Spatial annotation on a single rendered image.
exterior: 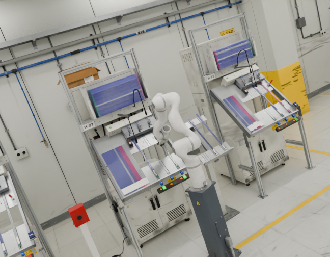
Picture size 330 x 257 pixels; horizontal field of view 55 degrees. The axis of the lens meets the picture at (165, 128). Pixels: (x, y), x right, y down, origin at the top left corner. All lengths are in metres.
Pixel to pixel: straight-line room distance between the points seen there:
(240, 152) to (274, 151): 0.51
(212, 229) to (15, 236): 1.55
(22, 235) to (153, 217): 1.23
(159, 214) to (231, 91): 1.57
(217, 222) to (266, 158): 1.50
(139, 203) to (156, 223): 0.29
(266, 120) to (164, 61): 2.08
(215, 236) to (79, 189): 2.57
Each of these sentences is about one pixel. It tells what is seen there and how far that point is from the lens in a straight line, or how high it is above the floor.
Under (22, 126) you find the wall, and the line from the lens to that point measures 4.53.
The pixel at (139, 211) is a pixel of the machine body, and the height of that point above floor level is 0.38.
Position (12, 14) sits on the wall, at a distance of 4.62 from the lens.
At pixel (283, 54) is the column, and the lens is 5.66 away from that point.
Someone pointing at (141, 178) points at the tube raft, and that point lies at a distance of 2.89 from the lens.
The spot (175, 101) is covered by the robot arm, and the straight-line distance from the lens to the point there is 2.49.
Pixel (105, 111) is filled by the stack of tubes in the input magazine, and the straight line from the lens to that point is 3.10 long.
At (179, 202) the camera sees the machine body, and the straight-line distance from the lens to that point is 3.41.
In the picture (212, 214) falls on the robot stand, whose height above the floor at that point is 0.48.
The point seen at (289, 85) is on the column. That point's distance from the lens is 5.72.
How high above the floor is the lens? 1.82
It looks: 14 degrees down
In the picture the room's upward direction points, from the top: 18 degrees counter-clockwise
